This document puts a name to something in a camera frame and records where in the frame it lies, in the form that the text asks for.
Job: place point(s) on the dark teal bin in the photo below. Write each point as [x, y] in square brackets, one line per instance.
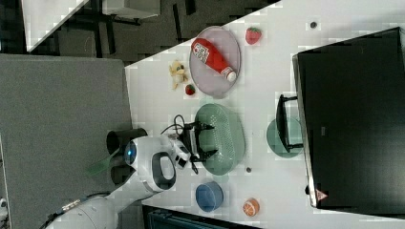
[159, 218]

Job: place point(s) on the mint green plastic strainer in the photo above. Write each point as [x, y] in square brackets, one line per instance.
[226, 137]

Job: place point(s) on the yellow plush banana toy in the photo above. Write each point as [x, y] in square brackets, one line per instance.
[178, 74]

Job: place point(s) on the mint green plastic cup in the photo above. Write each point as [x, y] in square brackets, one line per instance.
[275, 141]

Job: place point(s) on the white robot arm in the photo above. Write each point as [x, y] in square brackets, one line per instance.
[155, 160]

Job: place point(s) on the orange slice toy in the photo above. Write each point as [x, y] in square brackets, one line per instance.
[251, 207]

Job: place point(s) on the large red strawberry toy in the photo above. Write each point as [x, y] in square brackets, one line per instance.
[252, 35]

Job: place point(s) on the white side table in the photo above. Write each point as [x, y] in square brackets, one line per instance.
[42, 17]

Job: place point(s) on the black toaster oven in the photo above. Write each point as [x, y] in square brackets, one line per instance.
[351, 104]

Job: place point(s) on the red plush ketchup bottle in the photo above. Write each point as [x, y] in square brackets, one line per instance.
[207, 52]

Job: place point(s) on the small red strawberry toy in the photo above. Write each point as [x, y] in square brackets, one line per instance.
[190, 89]

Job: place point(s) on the blue bowl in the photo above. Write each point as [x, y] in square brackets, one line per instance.
[209, 196]

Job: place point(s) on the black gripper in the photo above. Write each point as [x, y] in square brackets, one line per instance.
[188, 137]

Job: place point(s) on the grey fabric panel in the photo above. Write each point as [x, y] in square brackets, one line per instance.
[55, 115]

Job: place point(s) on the grey round plate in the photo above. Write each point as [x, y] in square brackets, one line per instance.
[206, 79]

